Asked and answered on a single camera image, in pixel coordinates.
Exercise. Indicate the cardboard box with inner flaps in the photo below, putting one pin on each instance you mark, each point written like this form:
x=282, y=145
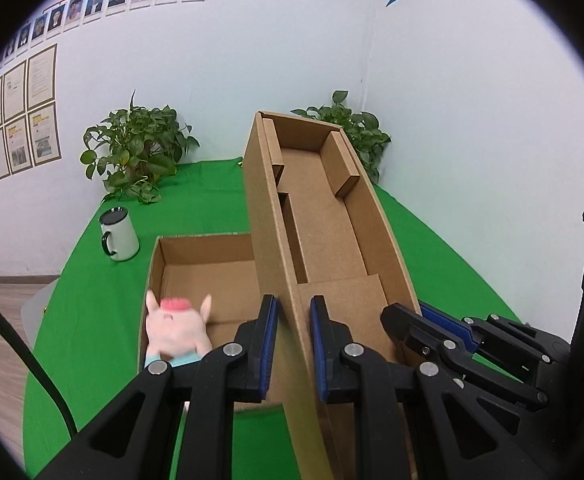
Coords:
x=322, y=230

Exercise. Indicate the green tablecloth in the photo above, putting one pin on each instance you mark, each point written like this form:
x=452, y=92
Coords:
x=447, y=260

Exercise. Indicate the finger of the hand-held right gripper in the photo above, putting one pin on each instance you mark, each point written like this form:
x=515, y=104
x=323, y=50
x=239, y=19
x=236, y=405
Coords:
x=447, y=322
x=407, y=322

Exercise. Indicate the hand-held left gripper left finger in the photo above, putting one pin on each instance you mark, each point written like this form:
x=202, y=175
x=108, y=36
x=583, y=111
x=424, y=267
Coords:
x=269, y=345

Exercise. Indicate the pink pig plush toy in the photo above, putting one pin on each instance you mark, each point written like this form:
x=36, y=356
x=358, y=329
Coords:
x=176, y=327

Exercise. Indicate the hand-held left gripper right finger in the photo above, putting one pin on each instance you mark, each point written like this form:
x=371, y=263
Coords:
x=319, y=350

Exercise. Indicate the group of framed wall documents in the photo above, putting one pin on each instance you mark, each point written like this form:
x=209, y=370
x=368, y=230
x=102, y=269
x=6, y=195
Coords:
x=21, y=120

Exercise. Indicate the plain brown cardboard box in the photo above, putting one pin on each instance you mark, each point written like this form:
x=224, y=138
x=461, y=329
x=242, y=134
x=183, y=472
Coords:
x=201, y=270

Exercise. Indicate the green potted plant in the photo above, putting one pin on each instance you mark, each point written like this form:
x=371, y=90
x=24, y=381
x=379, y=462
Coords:
x=136, y=150
x=367, y=145

